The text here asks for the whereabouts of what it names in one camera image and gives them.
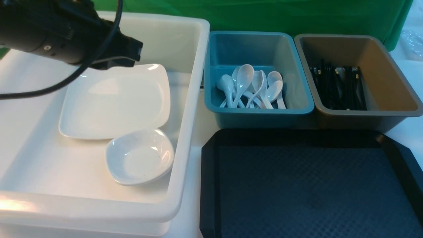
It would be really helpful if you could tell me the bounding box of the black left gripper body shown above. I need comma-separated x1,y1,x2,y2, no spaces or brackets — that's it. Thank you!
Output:
77,20,143,64

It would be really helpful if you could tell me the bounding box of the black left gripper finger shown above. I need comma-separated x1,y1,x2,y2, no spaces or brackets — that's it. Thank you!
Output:
91,57,136,70

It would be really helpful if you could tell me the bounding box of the large white square plate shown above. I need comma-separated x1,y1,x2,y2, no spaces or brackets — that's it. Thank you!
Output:
58,64,171,140

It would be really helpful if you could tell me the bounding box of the white small dish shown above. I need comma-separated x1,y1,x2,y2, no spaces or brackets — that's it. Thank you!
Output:
105,128,175,186

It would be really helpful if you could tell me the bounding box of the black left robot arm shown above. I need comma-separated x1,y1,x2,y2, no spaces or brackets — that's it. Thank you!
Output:
0,0,114,66

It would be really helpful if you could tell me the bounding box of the white spoons pile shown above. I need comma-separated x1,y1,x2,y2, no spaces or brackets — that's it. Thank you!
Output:
216,65,287,109

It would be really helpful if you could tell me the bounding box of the teal plastic spoon bin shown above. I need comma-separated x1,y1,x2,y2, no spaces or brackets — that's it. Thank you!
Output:
203,31,315,129

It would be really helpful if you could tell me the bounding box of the black serving tray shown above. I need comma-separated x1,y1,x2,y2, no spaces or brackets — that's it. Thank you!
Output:
199,129,423,238

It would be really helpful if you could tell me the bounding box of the black chopsticks bundle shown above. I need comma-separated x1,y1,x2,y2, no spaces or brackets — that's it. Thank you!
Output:
309,59,367,110

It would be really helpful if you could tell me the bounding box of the brown plastic chopstick bin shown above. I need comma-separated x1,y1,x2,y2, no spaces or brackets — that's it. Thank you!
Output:
294,34,422,132

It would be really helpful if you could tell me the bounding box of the green backdrop cloth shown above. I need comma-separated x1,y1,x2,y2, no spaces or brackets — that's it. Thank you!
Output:
93,0,415,52

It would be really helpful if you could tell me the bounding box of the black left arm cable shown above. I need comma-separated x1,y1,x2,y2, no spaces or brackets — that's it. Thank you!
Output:
0,0,123,100

